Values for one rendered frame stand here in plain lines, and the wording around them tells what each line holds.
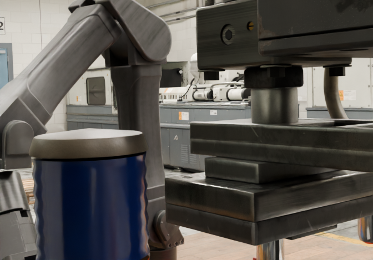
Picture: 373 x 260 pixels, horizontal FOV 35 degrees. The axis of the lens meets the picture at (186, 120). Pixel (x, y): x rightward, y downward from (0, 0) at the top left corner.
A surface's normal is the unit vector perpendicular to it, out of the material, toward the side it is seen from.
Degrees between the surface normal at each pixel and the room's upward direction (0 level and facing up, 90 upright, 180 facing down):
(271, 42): 90
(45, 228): 76
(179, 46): 90
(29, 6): 90
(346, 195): 90
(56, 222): 104
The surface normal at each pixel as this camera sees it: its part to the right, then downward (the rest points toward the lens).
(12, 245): 0.54, -0.48
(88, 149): 0.11, -0.27
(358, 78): -0.82, 0.06
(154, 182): 0.66, -0.23
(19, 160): 0.74, 0.01
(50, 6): 0.58, 0.02
